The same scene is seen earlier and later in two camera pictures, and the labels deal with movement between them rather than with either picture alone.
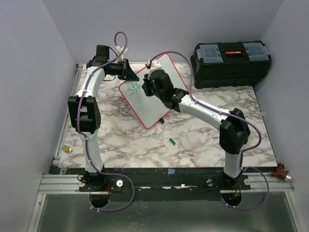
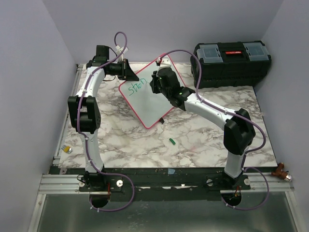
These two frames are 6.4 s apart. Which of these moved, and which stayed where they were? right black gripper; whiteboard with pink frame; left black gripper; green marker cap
Moved: right black gripper
Stayed: whiteboard with pink frame; green marker cap; left black gripper
